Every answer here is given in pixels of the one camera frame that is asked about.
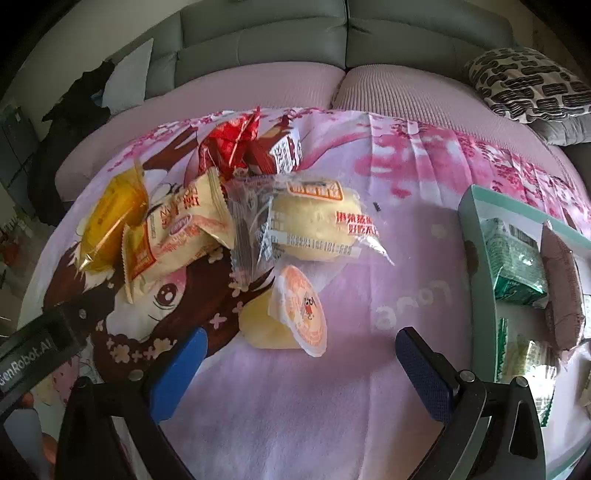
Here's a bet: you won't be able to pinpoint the yellow cake packet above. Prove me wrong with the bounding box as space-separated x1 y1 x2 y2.
76 159 151 273

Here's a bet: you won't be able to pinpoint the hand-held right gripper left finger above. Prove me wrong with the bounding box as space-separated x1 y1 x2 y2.
55 328 208 480

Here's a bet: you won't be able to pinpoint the grey and pink sofa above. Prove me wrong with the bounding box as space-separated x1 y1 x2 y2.
55 0 591 195

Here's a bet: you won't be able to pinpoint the cream bread packet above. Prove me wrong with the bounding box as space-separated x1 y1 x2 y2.
121 166 236 305

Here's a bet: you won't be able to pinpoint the clear yellow bread packet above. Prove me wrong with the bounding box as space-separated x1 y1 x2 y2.
226 175 395 282

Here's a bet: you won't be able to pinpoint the pale grey pillow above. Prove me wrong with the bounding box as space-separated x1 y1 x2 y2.
102 37 155 114

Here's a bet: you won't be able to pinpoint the printed cartoon blanket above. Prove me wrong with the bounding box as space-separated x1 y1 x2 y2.
18 106 591 480

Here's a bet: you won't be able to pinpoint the mauve snack packet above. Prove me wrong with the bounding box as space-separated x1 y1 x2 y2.
540 222 587 365

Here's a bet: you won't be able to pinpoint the red and white snack packet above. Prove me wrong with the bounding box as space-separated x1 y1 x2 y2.
247 115 303 176

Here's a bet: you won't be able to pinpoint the green rice cracker packet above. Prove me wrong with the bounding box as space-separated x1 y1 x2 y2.
498 318 560 425

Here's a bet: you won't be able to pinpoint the yellow jelly cup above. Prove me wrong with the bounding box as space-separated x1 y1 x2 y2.
238 264 328 358

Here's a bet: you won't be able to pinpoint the black and white patterned pillow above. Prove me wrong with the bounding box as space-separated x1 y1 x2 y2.
464 46 591 125

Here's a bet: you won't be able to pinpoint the teal box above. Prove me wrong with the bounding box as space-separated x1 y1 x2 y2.
457 185 591 476

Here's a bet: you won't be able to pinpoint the large green and white packet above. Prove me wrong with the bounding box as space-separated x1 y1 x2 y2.
480 218 550 308

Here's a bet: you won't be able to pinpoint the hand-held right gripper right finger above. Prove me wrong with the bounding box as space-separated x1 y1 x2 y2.
396 327 548 480

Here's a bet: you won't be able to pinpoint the black clothing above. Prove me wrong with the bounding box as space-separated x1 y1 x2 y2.
32 60 116 227

